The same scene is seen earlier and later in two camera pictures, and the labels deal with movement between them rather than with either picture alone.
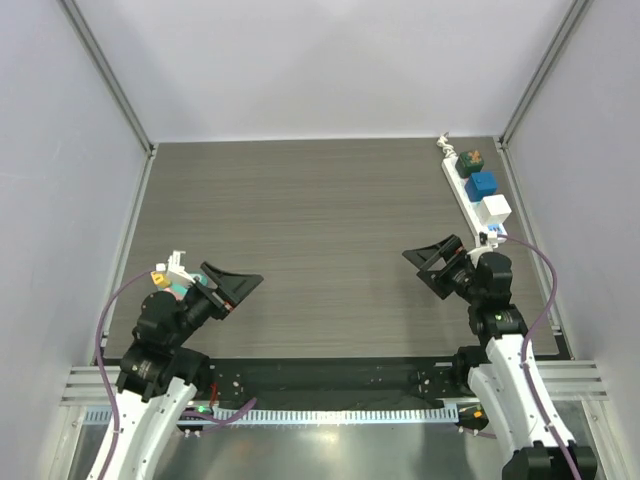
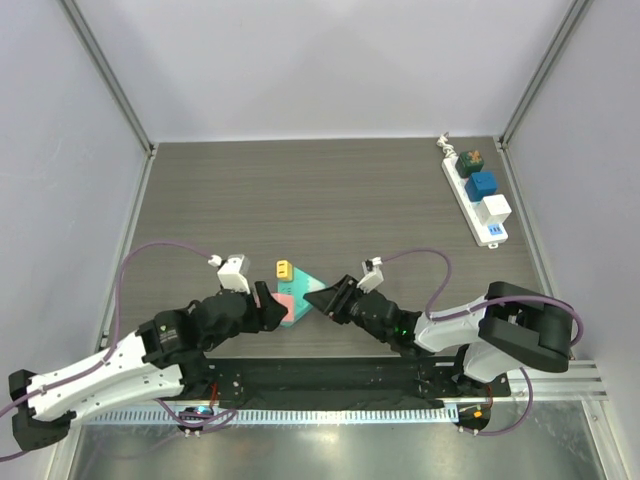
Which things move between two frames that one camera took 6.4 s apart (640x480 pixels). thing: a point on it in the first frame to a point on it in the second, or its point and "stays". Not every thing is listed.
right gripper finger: [428, 258] to [330, 299]
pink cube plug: [177, 295] to [288, 301]
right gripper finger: [451, 245] to [347, 284]
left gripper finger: [217, 280] to [263, 293]
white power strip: [471, 208] stays
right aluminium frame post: [575, 14] stays
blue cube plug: [479, 185] stays
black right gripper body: [447, 270] to [347, 302]
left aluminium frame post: [109, 76] stays
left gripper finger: [238, 287] to [274, 312]
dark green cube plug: [469, 162] stays
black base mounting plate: [335, 381] stays
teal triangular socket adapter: [183, 288] to [300, 285]
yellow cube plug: [161, 279] to [284, 270]
